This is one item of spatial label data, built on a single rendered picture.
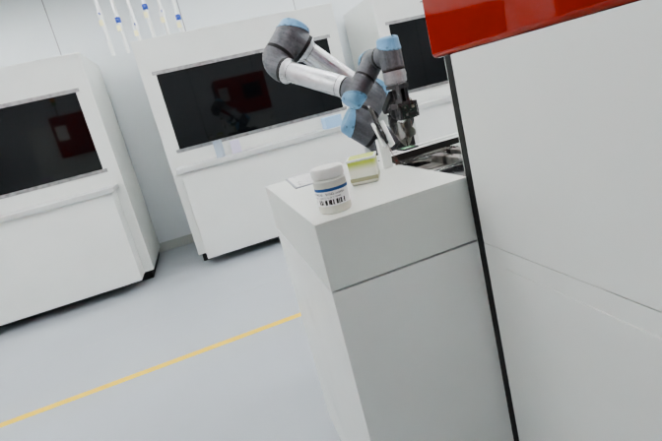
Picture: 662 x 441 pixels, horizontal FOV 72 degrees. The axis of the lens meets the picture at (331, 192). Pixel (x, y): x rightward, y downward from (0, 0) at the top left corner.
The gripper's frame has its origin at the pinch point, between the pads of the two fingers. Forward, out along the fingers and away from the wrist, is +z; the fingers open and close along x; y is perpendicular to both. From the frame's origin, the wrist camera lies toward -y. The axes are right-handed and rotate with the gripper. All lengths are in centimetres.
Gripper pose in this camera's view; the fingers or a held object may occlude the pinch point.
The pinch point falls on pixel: (405, 143)
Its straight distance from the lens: 158.9
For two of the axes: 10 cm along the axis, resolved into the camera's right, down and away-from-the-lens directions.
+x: 9.3, -2.8, 2.5
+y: 2.9, 1.4, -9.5
